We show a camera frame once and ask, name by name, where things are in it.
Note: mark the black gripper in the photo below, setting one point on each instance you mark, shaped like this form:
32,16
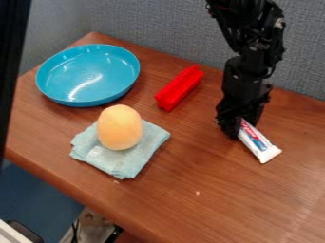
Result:
245,97

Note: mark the white toothpaste tube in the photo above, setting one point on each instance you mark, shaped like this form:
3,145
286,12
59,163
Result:
258,144

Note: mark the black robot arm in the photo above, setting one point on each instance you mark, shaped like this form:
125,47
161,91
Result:
253,27

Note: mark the blue plastic plate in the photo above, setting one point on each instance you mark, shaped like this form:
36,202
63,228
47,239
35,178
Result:
89,75

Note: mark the red plastic block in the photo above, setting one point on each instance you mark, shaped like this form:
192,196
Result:
178,88

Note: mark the orange egg-shaped sponge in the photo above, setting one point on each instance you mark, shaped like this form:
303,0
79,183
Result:
119,127

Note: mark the light blue folded cloth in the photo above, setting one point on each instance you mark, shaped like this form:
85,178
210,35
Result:
125,163

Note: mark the objects under table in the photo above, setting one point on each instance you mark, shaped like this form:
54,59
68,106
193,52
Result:
90,228

